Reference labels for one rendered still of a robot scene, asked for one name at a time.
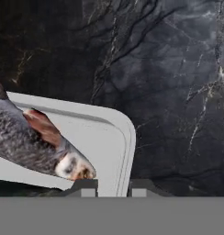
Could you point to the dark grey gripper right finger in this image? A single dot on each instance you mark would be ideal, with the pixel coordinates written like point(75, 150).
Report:
point(141, 186)

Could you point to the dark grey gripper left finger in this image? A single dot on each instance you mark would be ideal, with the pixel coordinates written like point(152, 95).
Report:
point(85, 186)

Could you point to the grey fish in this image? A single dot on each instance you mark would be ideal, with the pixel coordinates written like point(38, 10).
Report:
point(28, 140)

